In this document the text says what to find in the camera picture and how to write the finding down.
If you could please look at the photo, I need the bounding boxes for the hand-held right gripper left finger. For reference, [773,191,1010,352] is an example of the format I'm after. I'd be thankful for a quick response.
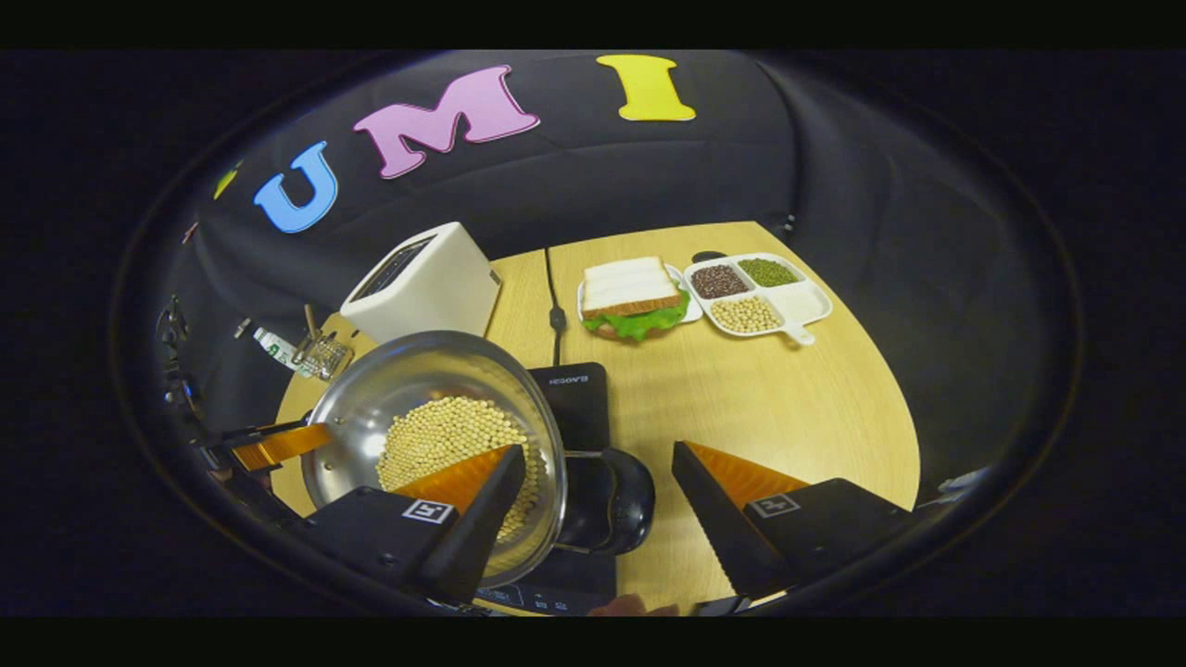
[301,445,529,608]

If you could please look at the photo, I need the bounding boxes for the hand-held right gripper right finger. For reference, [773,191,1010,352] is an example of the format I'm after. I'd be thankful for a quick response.
[672,440,918,598]

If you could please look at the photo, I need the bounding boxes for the large pile of soybeans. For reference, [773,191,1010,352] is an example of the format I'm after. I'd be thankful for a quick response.
[375,396,548,546]

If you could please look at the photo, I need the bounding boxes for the stainless steel pot black handles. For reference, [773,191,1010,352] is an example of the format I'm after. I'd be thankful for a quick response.
[301,330,657,590]

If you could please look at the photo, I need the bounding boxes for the black induction cooktop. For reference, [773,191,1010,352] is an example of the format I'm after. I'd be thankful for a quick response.
[477,361,620,614]

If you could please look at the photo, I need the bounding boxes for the white drink bottle green cap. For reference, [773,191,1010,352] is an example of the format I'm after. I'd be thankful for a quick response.
[252,326,307,376]

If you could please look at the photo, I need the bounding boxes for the small heap of soybeans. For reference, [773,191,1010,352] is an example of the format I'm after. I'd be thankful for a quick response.
[710,296,784,334]

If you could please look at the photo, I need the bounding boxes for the white toaster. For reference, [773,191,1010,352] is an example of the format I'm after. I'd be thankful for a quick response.
[339,220,502,346]

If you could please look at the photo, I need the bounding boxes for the white sandwich plate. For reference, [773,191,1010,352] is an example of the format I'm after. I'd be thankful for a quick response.
[576,264,705,325]

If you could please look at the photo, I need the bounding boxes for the white divided tray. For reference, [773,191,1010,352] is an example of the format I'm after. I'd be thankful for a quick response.
[683,252,834,346]

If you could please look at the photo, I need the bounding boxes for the small heap of red beans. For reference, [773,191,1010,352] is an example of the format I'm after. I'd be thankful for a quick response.
[690,264,750,300]

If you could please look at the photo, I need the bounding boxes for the small heap of green beans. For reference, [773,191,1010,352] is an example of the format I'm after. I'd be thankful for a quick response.
[738,257,800,287]

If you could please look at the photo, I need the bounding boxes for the sandwich with lettuce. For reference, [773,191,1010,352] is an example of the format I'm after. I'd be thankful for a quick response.
[582,256,691,342]

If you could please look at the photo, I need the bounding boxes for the metal wire mesh holder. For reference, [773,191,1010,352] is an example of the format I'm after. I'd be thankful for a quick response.
[292,329,355,383]

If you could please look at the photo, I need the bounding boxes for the black cooktop power cable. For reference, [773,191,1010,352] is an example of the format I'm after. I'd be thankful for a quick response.
[543,245,568,367]

